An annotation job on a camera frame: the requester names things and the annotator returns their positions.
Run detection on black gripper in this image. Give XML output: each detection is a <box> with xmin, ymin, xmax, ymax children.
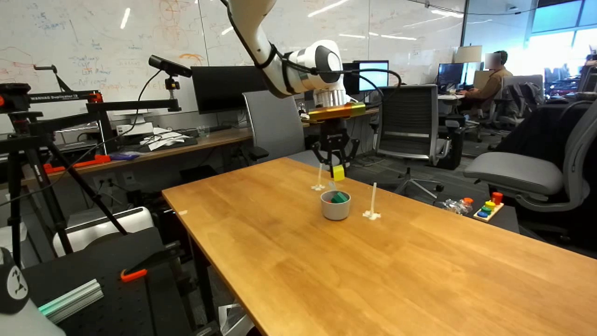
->
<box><xmin>312</xmin><ymin>119</ymin><xmax>361</xmax><ymax>175</ymax></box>

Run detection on yellow wooden cube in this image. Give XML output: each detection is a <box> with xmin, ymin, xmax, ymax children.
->
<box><xmin>333</xmin><ymin>164</ymin><xmax>346</xmax><ymax>181</ymax></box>

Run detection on green octagonal wooden block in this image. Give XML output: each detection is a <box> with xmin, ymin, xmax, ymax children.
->
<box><xmin>331</xmin><ymin>192</ymin><xmax>350</xmax><ymax>203</ymax></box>

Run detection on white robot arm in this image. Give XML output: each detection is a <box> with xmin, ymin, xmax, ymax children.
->
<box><xmin>221</xmin><ymin>0</ymin><xmax>353</xmax><ymax>110</ymax></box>

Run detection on grey measuring cup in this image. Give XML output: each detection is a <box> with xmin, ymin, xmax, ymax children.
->
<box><xmin>320</xmin><ymin>190</ymin><xmax>352</xmax><ymax>222</ymax></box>

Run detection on white plastic stand far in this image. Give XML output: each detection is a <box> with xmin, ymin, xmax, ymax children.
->
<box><xmin>310</xmin><ymin>162</ymin><xmax>325</xmax><ymax>192</ymax></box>

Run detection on white plastic stand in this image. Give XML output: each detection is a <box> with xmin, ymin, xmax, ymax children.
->
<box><xmin>363</xmin><ymin>183</ymin><xmax>381</xmax><ymax>220</ymax></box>
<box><xmin>310</xmin><ymin>162</ymin><xmax>325</xmax><ymax>192</ymax></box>

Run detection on white plastic stand near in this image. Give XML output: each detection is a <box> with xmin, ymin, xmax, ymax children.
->
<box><xmin>363</xmin><ymin>183</ymin><xmax>381</xmax><ymax>220</ymax></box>

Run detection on grey office chair middle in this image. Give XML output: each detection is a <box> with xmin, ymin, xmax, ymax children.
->
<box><xmin>245</xmin><ymin>90</ymin><xmax>320</xmax><ymax>166</ymax></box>

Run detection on grey office chair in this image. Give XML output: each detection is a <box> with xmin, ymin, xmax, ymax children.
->
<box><xmin>465</xmin><ymin>103</ymin><xmax>597</xmax><ymax>213</ymax></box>
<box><xmin>245</xmin><ymin>90</ymin><xmax>320</xmax><ymax>166</ymax></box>

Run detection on black mesh office chair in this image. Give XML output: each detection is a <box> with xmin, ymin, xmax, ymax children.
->
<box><xmin>376</xmin><ymin>84</ymin><xmax>463</xmax><ymax>170</ymax></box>

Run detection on black computer monitor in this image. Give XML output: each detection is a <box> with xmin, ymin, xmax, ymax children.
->
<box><xmin>193</xmin><ymin>65</ymin><xmax>268</xmax><ymax>114</ymax></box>

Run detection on seated person in background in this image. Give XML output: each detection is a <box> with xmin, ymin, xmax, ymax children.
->
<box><xmin>460</xmin><ymin>50</ymin><xmax>514</xmax><ymax>112</ymax></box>

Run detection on colourful stacking toy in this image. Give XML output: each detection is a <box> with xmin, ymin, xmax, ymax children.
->
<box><xmin>475</xmin><ymin>192</ymin><xmax>505</xmax><ymax>222</ymax></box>

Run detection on grey office chair right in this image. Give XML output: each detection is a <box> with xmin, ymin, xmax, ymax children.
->
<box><xmin>465</xmin><ymin>103</ymin><xmax>597</xmax><ymax>213</ymax></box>

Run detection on silver aluminium bar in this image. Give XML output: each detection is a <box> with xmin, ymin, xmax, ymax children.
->
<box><xmin>38</xmin><ymin>278</ymin><xmax>105</xmax><ymax>323</ymax></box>

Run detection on wooden desk in background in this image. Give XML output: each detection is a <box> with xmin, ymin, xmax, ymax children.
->
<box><xmin>44</xmin><ymin>104</ymin><xmax>378</xmax><ymax>179</ymax></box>

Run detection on black cap with logo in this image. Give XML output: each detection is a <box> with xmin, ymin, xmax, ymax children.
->
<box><xmin>0</xmin><ymin>248</ymin><xmax>31</xmax><ymax>315</ymax></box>

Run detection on black camera on boom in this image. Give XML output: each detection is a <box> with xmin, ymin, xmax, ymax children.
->
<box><xmin>148</xmin><ymin>54</ymin><xmax>193</xmax><ymax>76</ymax></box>

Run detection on orange clamp handle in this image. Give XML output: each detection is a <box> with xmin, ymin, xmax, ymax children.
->
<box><xmin>120</xmin><ymin>269</ymin><xmax>150</xmax><ymax>284</ymax></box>

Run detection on black camera tripod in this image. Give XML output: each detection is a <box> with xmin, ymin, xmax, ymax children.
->
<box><xmin>0</xmin><ymin>84</ymin><xmax>128</xmax><ymax>254</ymax></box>

